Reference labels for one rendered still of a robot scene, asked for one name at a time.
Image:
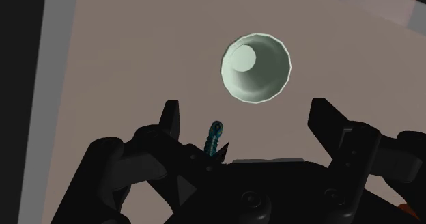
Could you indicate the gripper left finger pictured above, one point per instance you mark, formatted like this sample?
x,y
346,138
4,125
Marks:
x,y
143,156

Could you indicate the pale green cup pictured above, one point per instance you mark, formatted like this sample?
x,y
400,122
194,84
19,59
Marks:
x,y
255,67

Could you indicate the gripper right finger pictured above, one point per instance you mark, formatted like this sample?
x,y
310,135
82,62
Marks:
x,y
356,150

